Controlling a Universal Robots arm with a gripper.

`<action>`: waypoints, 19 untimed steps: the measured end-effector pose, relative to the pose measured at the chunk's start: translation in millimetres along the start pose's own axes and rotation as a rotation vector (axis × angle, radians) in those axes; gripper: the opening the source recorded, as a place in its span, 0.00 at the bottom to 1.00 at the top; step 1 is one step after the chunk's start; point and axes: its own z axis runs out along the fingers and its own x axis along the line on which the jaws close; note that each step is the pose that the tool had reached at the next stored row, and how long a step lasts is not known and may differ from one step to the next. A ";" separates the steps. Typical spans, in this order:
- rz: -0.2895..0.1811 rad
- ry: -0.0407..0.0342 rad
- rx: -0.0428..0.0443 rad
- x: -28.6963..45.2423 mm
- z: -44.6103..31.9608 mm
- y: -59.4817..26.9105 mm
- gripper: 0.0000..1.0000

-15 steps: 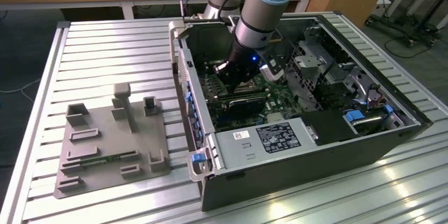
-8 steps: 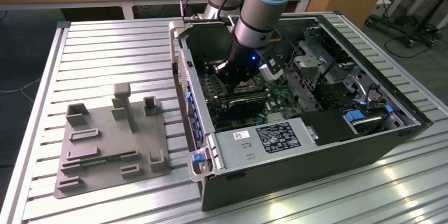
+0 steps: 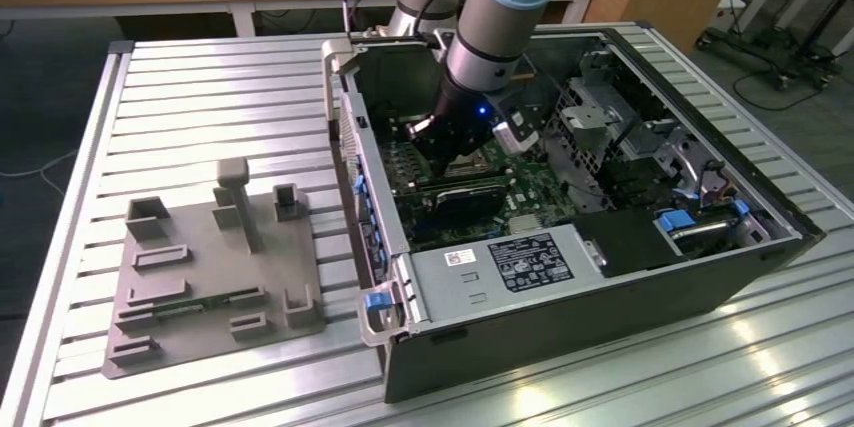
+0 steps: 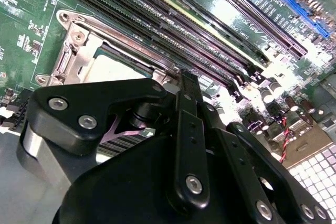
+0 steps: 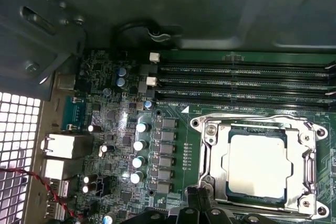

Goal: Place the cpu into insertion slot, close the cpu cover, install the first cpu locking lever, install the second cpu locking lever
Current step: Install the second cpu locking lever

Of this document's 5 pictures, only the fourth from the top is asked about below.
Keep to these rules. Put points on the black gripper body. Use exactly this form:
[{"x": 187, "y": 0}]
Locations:
[{"x": 126, "y": 190}]

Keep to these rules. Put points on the silver CPU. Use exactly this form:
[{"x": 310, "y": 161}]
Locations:
[{"x": 113, "y": 69}]

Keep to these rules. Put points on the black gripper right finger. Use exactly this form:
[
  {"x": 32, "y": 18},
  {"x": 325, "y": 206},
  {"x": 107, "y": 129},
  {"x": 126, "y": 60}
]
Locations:
[{"x": 225, "y": 142}]

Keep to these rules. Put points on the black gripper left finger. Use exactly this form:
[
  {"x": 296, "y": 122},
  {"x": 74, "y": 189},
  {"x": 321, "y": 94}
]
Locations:
[{"x": 78, "y": 100}]

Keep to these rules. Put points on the metal socket cover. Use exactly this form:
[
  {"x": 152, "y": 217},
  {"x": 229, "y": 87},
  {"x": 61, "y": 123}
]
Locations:
[{"x": 82, "y": 58}]

